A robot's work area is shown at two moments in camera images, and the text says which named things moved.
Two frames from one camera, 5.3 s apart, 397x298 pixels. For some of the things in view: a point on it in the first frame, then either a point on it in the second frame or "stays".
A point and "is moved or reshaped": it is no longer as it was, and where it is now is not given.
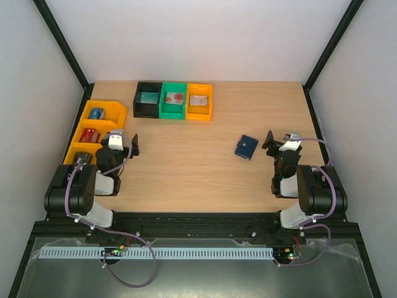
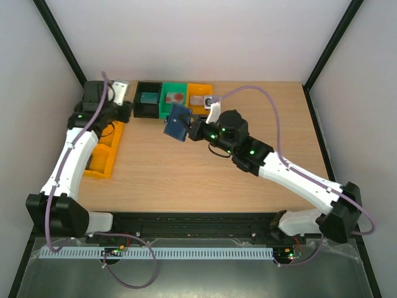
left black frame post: [68, 53] stays
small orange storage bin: [199, 113] stays
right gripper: [276, 148] to [193, 128]
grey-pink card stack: [198, 100] stays
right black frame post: [352, 9] stays
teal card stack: [149, 97] stays
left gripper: [135, 147] to [126, 116]
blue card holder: [246, 147] is moved or reshaped
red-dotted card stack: [173, 97] stays
